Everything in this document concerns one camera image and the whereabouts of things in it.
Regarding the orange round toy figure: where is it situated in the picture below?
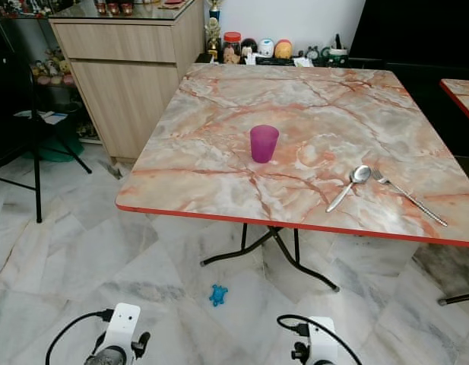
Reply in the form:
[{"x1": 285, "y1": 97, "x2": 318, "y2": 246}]
[{"x1": 274, "y1": 39, "x2": 293, "y2": 60}]

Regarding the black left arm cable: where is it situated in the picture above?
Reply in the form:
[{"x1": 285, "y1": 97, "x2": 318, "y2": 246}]
[{"x1": 45, "y1": 309, "x2": 115, "y2": 365}]

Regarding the black flat screen television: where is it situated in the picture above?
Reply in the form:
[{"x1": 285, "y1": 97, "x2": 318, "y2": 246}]
[{"x1": 347, "y1": 0, "x2": 469, "y2": 65}]

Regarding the purple plastic cup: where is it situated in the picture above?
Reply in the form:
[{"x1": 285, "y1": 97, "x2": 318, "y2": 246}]
[{"x1": 249, "y1": 125, "x2": 280, "y2": 164}]

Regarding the black metal table leg frame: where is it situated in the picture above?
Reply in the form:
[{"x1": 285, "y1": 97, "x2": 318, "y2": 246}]
[
  {"x1": 438, "y1": 292, "x2": 469, "y2": 307},
  {"x1": 201, "y1": 224, "x2": 341, "y2": 293}
]

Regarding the red lid clear jar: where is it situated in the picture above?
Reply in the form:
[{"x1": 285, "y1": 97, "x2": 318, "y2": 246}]
[{"x1": 222, "y1": 31, "x2": 243, "y2": 65}]

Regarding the silver metal fork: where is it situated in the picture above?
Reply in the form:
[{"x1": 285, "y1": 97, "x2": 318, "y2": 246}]
[{"x1": 370, "y1": 168, "x2": 450, "y2": 228}]

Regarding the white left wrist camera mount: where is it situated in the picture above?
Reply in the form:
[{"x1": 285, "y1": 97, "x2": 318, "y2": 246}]
[{"x1": 104, "y1": 303, "x2": 142, "y2": 360}]

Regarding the silver metal spoon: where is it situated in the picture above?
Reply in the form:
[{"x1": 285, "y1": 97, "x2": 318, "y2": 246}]
[{"x1": 326, "y1": 164, "x2": 372, "y2": 214}]

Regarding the green mug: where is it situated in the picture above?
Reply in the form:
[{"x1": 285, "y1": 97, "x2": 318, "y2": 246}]
[{"x1": 328, "y1": 46, "x2": 350, "y2": 66}]

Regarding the black metal folding stand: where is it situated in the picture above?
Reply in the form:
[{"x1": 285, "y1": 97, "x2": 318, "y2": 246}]
[{"x1": 0, "y1": 30, "x2": 93, "y2": 224}]

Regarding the white round toy figure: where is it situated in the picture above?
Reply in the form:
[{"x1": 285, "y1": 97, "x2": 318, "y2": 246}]
[{"x1": 258, "y1": 38, "x2": 275, "y2": 59}]

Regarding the small blue rubber toy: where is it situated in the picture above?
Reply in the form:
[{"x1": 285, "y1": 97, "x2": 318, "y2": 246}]
[{"x1": 209, "y1": 284, "x2": 230, "y2": 307}]

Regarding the light wooden drawer cabinet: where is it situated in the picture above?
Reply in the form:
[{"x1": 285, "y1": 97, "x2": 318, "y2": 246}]
[{"x1": 49, "y1": 0, "x2": 207, "y2": 163}]

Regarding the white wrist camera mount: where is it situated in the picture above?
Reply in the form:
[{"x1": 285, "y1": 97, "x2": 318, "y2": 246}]
[
  {"x1": 104, "y1": 303, "x2": 142, "y2": 360},
  {"x1": 306, "y1": 316, "x2": 338, "y2": 365}
]

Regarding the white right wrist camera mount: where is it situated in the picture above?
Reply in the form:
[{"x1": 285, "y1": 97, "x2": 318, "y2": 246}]
[{"x1": 306, "y1": 316, "x2": 338, "y2": 365}]

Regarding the gold trophy with blue top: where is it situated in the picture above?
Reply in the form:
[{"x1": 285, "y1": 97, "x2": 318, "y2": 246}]
[{"x1": 205, "y1": 0, "x2": 223, "y2": 59}]

